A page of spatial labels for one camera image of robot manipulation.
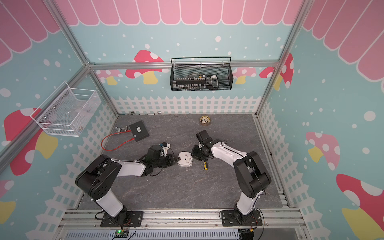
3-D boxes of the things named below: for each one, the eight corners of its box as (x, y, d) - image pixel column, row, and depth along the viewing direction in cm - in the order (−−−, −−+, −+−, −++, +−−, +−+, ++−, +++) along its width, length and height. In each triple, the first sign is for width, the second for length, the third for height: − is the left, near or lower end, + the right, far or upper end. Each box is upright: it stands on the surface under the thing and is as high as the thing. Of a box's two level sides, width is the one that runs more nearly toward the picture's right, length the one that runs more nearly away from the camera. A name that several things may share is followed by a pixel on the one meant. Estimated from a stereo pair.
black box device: (136, 142, 106) (135, 140, 104) (130, 127, 115) (129, 125, 113) (150, 136, 110) (149, 134, 108) (142, 122, 118) (141, 120, 116)
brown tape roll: (199, 125, 117) (199, 123, 115) (199, 117, 122) (199, 115, 120) (211, 125, 117) (211, 123, 115) (210, 117, 122) (210, 115, 120)
